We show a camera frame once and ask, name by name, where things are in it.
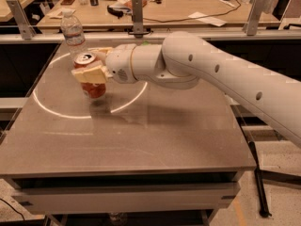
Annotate white table drawer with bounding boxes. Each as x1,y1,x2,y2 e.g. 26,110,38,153
13,183,240,215

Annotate metal bracket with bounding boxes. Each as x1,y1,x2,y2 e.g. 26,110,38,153
7,0,36,40
129,0,147,39
243,0,266,36

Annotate green chip bag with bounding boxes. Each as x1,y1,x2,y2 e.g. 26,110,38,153
141,40,151,45

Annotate middle metal bracket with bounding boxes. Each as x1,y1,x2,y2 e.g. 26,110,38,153
129,0,147,39

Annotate clear plastic water bottle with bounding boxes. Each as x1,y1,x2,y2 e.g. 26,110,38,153
60,8,87,58

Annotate left metal bracket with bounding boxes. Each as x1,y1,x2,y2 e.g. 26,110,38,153
7,0,36,40

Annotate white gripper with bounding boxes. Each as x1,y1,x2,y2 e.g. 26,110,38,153
71,43,136,84

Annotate black sunglasses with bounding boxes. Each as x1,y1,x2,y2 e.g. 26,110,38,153
107,6,123,19

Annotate brown phone on desk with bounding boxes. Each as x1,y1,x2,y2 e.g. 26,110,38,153
61,0,75,6

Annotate white paper sheet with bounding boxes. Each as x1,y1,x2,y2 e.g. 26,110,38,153
189,12,227,27

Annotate black cable on desk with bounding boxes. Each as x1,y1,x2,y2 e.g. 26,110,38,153
143,0,243,24

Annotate black floor pole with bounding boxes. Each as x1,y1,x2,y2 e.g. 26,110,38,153
248,141,272,218

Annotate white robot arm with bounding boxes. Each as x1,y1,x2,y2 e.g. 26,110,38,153
71,32,301,147

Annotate right metal bracket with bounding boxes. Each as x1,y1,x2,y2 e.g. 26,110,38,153
243,0,266,36

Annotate orange soda can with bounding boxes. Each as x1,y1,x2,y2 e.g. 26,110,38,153
71,51,106,99

